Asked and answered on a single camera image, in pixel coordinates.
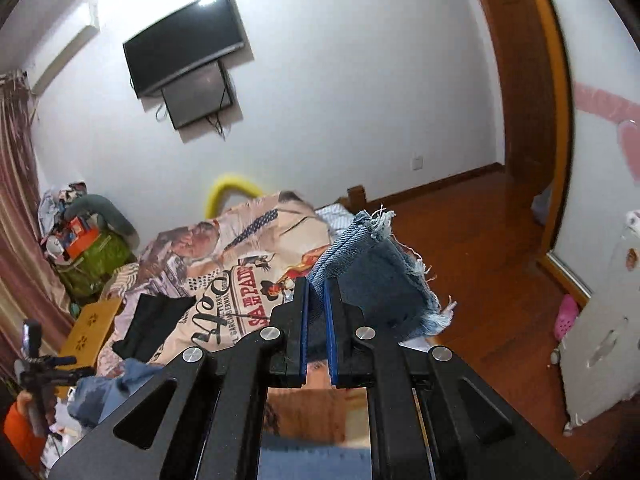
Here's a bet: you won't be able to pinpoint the brown wooden door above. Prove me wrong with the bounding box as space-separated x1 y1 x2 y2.
480 0 574 255

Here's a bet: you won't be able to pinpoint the pink croc slipper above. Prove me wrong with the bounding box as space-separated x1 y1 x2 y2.
553 295 580 342

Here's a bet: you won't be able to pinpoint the yellow foam tube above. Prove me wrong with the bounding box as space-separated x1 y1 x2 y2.
204 174 264 219

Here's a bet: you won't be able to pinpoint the wall power socket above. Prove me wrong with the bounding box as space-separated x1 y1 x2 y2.
411 155 423 171

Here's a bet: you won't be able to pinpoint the black folded garment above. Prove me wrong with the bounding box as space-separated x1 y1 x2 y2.
112 294 195 362

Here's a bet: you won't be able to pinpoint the blue denim jeans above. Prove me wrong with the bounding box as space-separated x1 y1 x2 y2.
67 206 459 480

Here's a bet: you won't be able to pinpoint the printed bed quilt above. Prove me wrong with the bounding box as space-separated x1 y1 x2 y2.
94 190 436 441

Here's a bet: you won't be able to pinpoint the orange sleeved left forearm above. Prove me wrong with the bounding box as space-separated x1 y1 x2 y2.
3 390 47 476

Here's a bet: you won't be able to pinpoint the grey neck pillow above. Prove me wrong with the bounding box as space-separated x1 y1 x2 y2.
63 194 140 249

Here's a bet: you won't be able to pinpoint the white sliding wardrobe door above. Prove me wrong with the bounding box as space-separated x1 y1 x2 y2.
551 0 639 292

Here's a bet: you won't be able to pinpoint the wooden bed post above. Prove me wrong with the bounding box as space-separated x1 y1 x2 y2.
346 185 368 214

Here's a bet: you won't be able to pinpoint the striped red curtain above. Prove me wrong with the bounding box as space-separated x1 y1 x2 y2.
1 70 72 378

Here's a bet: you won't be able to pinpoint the white air conditioner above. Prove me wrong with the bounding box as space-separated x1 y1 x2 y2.
26 2 100 96

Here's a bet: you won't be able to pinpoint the black wall television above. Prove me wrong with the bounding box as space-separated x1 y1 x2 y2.
122 0 244 98

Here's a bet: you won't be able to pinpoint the orange box on pile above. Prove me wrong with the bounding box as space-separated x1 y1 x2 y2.
66 217 101 259

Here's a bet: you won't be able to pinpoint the small wall monitor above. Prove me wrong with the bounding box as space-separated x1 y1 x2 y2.
160 61 234 130

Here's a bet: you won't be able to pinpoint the green storage box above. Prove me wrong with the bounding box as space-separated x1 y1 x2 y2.
54 231 136 304

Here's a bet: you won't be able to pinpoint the white suitcase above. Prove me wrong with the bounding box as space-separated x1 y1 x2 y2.
556 210 640 437

